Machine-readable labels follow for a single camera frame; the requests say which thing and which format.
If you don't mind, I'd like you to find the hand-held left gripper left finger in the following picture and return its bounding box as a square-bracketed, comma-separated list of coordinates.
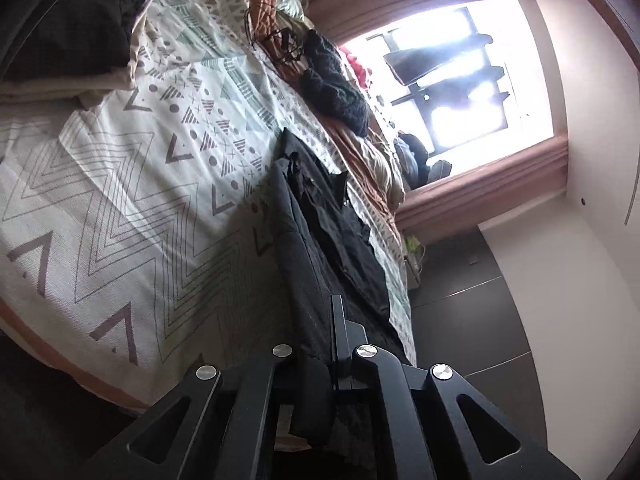
[82, 342, 301, 480]

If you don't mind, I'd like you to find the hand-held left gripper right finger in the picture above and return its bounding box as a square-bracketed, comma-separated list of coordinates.
[330, 295, 583, 480]

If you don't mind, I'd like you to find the large black shirt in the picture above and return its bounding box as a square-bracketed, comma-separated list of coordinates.
[270, 127, 418, 453]

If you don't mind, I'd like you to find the stack of folded clothes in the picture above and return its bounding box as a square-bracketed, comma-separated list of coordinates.
[0, 0, 158, 108]

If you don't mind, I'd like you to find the white nightstand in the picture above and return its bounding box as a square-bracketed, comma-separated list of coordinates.
[402, 235, 426, 291]

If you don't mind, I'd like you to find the beige duvet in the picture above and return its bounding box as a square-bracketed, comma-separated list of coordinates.
[360, 135, 406, 208]

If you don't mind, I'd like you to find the orange quilt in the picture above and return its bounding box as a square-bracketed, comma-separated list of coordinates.
[232, 0, 401, 226]

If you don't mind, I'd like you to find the pink curtain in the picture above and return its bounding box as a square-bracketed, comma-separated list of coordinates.
[300, 0, 531, 46]
[395, 132, 571, 236]

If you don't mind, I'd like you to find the patterned white blanket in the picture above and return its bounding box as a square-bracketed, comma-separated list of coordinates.
[0, 0, 416, 411]

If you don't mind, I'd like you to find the dark knit sweater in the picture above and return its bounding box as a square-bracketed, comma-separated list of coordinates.
[299, 29, 371, 137]

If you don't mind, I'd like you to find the red cloth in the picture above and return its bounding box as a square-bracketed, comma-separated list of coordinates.
[340, 45, 376, 93]

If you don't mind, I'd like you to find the hanging dark coat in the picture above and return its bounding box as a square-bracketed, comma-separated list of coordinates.
[384, 32, 493, 88]

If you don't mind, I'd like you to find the black earphone cable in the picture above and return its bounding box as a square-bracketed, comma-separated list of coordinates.
[244, 2, 306, 66]

